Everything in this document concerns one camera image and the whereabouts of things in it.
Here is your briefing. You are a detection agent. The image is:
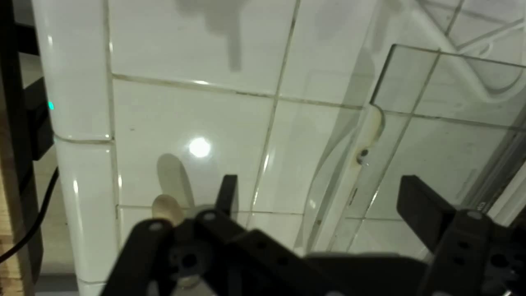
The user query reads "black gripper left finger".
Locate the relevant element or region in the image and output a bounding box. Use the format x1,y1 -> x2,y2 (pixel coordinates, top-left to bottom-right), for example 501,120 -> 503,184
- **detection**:
100,173 -> 309,296

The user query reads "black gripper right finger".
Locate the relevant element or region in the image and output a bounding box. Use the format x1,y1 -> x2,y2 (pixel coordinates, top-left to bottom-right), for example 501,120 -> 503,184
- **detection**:
396,176 -> 526,296

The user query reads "black cable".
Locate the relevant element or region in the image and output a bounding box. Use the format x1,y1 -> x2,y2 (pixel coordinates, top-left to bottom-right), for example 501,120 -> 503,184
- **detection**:
0,163 -> 61,265

